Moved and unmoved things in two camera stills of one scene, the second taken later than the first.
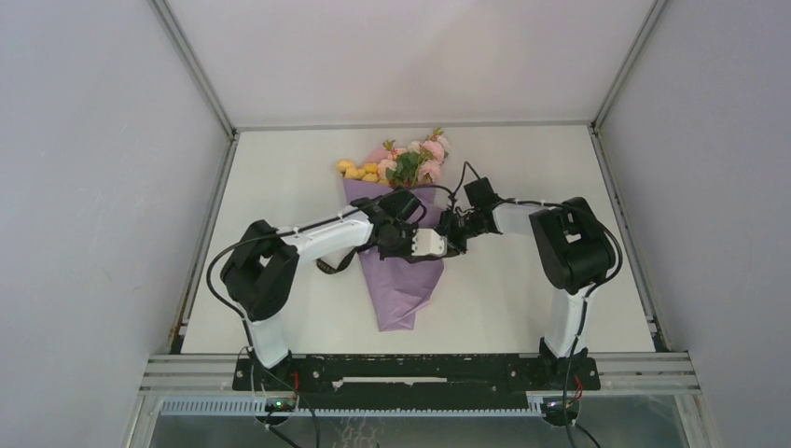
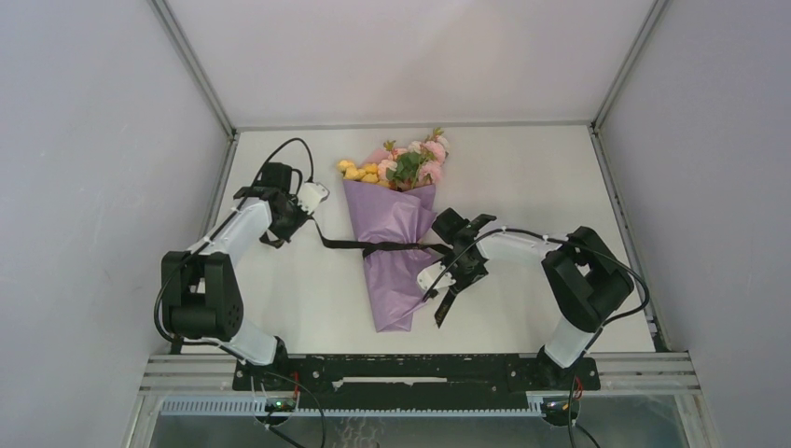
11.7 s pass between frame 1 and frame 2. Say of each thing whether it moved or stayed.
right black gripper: moved
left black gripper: moved
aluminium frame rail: stayed
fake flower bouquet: stayed
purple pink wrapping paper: stayed
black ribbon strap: moved
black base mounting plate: stayed
